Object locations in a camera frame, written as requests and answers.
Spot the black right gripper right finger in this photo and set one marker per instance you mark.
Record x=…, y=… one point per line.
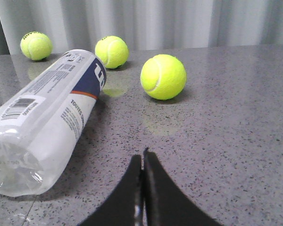
x=165, y=203

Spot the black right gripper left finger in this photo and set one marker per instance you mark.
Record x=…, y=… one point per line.
x=123, y=207

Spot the white blue tennis ball can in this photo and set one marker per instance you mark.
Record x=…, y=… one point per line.
x=41, y=124

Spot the yellow tennis ball with lettering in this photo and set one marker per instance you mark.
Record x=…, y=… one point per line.
x=163, y=77

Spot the yellow tennis ball middle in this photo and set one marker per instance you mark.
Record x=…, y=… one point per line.
x=112, y=51

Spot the yellow tennis ball right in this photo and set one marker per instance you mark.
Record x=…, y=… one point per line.
x=36, y=46

